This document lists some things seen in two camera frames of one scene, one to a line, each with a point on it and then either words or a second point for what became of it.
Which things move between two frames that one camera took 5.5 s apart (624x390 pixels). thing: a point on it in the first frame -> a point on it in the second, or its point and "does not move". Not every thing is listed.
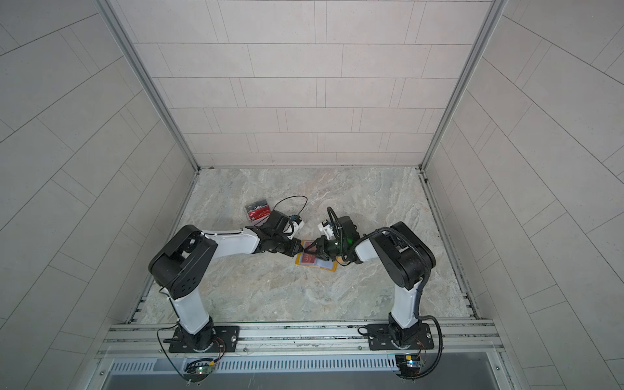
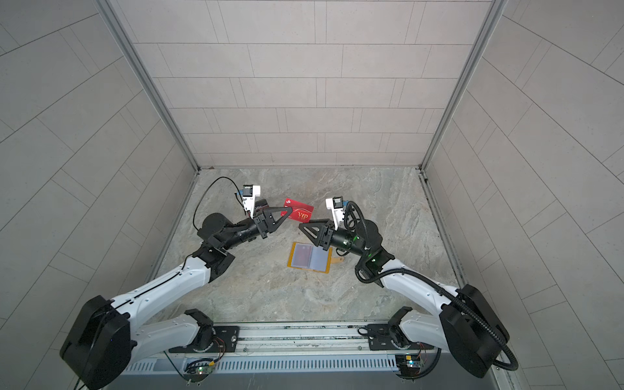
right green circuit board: x=408 y=365 does not move
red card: x=308 y=257 -> x=300 y=212
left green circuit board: x=197 y=370 does not move
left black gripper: x=295 y=244 -> x=263 y=224
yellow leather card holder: x=314 y=260 does not move
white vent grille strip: x=376 y=363 does not move
